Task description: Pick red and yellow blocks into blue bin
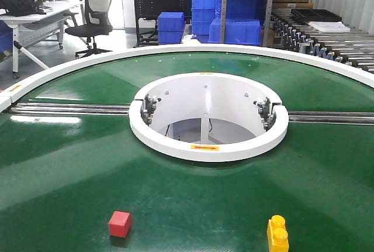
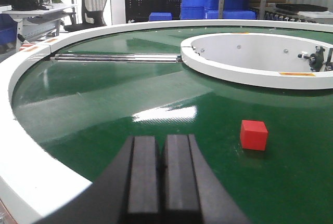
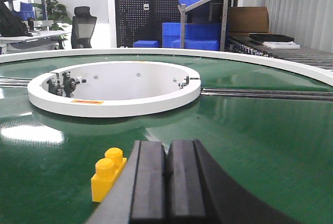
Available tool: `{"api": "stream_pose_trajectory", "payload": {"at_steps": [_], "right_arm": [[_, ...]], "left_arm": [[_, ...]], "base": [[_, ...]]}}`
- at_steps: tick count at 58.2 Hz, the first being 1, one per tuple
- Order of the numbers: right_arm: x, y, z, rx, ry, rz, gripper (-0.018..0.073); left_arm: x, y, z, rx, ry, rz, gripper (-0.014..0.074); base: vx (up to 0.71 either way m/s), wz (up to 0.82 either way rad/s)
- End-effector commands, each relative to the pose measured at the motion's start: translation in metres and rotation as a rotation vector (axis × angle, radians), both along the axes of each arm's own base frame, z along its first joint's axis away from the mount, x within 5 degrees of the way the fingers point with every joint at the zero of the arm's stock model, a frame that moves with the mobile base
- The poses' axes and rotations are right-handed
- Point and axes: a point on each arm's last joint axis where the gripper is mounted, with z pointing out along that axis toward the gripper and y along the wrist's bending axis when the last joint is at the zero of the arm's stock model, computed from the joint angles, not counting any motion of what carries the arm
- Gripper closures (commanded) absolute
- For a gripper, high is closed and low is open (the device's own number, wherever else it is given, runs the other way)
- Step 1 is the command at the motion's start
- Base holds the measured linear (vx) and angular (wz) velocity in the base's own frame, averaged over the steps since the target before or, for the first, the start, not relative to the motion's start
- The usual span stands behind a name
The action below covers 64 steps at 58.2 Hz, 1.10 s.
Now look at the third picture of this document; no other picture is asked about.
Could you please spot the grey metal flow rack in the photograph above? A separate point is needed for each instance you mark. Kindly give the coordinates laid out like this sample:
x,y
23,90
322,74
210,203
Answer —
x,y
184,10

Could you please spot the black perforated panel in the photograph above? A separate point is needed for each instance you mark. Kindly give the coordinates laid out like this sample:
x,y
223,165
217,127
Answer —
x,y
141,20

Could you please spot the roller conveyor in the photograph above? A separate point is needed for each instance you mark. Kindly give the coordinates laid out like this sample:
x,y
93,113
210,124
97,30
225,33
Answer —
x,y
304,55

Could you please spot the black backpack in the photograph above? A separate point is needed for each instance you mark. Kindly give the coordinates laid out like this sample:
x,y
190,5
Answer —
x,y
11,25

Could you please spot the white tray on conveyor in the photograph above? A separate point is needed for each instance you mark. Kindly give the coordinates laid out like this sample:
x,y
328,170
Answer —
x,y
282,45

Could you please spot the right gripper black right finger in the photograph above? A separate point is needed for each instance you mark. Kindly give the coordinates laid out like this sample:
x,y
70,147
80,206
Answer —
x,y
199,190

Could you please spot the blue bin stack under rack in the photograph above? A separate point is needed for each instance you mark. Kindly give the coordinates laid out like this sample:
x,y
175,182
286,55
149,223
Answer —
x,y
197,36

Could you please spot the white folding desk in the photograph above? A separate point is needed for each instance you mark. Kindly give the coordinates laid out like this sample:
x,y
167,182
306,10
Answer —
x,y
39,41

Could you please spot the yellow toy brick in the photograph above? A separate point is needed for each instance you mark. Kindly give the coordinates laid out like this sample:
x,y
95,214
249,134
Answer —
x,y
107,172

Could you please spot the black mesh office chair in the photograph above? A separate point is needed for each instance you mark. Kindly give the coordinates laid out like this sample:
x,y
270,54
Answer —
x,y
83,26

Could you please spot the brown cardboard box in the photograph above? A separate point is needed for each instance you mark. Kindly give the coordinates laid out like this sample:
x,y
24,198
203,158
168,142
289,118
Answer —
x,y
242,21

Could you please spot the white outer turntable rim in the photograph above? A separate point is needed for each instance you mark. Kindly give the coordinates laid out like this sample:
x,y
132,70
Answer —
x,y
322,75

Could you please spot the black tray on conveyor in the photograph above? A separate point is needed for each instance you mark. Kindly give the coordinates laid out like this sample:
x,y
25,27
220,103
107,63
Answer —
x,y
266,37

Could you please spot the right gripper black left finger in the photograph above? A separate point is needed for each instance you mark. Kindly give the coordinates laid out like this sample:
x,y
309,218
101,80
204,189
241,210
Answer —
x,y
138,196

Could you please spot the white inner ring guard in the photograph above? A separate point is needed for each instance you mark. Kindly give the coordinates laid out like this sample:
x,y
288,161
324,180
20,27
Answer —
x,y
115,89

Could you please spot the small blue bin on floor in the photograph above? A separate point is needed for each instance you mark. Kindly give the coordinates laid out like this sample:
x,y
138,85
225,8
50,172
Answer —
x,y
146,44

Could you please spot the green potted plant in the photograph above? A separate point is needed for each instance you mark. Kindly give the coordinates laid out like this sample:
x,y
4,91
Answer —
x,y
57,12

